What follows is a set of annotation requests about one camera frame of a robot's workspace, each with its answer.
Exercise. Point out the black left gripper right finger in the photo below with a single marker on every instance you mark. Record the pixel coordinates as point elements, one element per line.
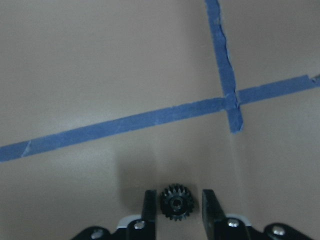
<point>218,225</point>

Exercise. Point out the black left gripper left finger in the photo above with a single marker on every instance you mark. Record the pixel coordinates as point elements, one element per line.
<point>144,228</point>

